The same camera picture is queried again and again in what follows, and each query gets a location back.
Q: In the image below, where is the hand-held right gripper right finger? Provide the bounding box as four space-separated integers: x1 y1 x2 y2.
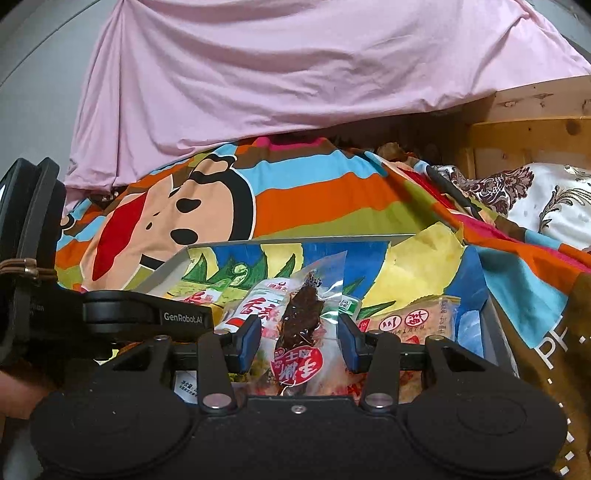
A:
338 313 483 412

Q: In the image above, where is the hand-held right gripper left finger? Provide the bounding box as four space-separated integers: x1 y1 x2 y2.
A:
108 315 263 412

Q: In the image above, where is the clear dried meat packet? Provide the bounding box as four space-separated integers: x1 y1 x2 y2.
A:
270 251 354 398

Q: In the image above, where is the person's left forearm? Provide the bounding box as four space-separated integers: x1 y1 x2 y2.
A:
0 368 52 420

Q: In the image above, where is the white green snack packet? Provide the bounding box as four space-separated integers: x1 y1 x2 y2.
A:
216 277 297 334

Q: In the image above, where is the orange red snack packet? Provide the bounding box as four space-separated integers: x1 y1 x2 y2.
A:
350 369 426 403

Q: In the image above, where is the yellow white cracker packet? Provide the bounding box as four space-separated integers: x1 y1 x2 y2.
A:
364 294 462 352

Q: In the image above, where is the light blue plastic packet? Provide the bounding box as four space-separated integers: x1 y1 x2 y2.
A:
457 308 485 357

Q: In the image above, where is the striped monkey printed blanket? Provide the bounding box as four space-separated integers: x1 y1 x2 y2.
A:
55 136 591 480

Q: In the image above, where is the white brown floral cloth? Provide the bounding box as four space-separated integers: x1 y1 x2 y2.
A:
427 161 591 252

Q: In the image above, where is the pink bed sheet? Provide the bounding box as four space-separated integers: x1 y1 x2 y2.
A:
65 0 591 191

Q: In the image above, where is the brown elastic cord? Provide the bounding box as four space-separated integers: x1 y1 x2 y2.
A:
0 257 57 283

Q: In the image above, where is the wooden bed frame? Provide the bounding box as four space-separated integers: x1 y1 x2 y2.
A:
455 76 591 182

